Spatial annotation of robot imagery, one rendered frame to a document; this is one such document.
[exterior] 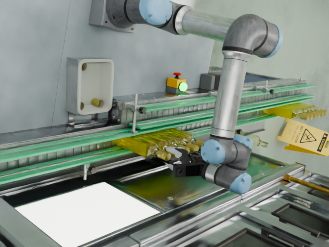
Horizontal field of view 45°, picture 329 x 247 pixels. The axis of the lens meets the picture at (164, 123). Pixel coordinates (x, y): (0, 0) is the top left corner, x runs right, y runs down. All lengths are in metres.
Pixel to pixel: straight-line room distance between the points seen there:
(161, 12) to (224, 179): 0.65
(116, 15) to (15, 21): 0.38
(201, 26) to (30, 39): 0.63
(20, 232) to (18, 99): 1.04
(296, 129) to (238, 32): 3.81
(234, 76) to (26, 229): 0.83
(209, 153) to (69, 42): 0.75
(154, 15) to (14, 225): 1.06
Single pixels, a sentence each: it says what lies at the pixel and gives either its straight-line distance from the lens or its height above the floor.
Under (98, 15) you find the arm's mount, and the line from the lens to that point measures 1.66.
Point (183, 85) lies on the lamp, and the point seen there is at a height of 0.85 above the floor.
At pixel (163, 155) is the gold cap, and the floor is 1.15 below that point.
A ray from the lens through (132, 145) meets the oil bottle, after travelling 1.65.
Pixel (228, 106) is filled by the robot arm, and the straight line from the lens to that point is 1.24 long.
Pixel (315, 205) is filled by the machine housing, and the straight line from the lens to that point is 1.76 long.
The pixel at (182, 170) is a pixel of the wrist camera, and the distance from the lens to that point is 1.43.
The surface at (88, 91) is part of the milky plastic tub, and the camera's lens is 1.72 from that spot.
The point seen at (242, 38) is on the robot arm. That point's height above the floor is 1.46.
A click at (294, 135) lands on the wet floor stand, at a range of 4.99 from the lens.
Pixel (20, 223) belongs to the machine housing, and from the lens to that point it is 0.61.
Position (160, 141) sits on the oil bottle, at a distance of 1.64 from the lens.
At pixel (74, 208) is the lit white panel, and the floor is 1.11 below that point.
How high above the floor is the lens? 2.13
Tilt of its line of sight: 41 degrees down
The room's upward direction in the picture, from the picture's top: 108 degrees clockwise
